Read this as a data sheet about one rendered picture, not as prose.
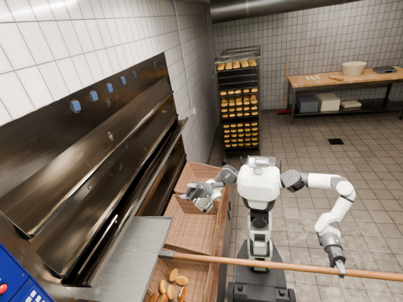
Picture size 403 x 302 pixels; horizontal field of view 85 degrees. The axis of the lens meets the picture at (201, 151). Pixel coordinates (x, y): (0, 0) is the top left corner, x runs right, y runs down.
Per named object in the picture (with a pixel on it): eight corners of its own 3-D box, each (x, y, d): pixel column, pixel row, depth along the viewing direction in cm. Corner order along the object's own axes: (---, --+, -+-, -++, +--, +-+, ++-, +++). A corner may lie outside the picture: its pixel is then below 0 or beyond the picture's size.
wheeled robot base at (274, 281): (235, 245, 256) (233, 226, 239) (282, 249, 244) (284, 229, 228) (231, 307, 203) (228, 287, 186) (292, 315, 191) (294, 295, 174)
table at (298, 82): (289, 125, 501) (292, 85, 456) (285, 112, 568) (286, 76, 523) (404, 120, 451) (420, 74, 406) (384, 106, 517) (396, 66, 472)
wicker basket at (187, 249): (159, 260, 192) (150, 240, 178) (177, 212, 239) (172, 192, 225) (214, 267, 180) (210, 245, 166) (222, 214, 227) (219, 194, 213)
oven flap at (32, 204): (28, 238, 83) (-17, 201, 75) (171, 93, 232) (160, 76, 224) (35, 237, 81) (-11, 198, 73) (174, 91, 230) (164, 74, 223)
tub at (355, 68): (344, 77, 454) (346, 66, 444) (337, 72, 490) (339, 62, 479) (368, 75, 444) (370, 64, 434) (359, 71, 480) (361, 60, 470)
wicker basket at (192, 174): (177, 209, 242) (172, 190, 228) (190, 177, 289) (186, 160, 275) (221, 212, 230) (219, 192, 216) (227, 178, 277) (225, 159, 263)
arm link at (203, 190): (181, 193, 127) (195, 192, 136) (191, 205, 122) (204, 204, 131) (192, 177, 123) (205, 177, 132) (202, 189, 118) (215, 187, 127)
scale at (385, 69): (379, 74, 442) (380, 70, 438) (372, 70, 468) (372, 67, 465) (397, 72, 435) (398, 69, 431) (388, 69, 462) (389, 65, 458)
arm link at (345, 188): (354, 177, 128) (312, 174, 142) (353, 174, 118) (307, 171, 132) (354, 197, 127) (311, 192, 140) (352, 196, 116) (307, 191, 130)
